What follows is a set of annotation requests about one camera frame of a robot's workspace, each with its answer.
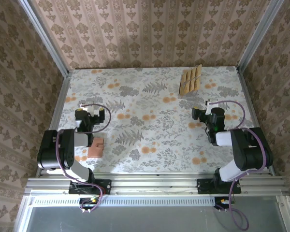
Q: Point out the pink leather card holder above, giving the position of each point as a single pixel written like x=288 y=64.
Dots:
x=96 y=149

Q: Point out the long aluminium mounting rail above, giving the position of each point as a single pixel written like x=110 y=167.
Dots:
x=154 y=184

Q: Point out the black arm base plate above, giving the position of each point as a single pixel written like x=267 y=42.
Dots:
x=104 y=186
x=203 y=187

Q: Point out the grey metal sheet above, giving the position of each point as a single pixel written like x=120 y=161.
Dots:
x=147 y=220

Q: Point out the short aluminium frame bar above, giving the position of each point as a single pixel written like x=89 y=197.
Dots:
x=286 y=217
x=23 y=217

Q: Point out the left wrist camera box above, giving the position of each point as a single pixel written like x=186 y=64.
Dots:
x=88 y=108

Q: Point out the aluminium table side rail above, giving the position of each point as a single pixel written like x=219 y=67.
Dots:
x=59 y=96
x=247 y=96

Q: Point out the aluminium frame post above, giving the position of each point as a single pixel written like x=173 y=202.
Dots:
x=259 y=36
x=44 y=36

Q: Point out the tan wooden patterned card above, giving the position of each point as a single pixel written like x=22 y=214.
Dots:
x=190 y=75
x=185 y=76
x=197 y=83
x=199 y=71
x=192 y=85
x=194 y=73
x=186 y=87
x=181 y=89

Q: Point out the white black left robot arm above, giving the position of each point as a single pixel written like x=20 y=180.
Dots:
x=46 y=149

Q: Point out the black connector block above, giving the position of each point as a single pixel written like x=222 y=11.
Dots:
x=85 y=200
x=218 y=200

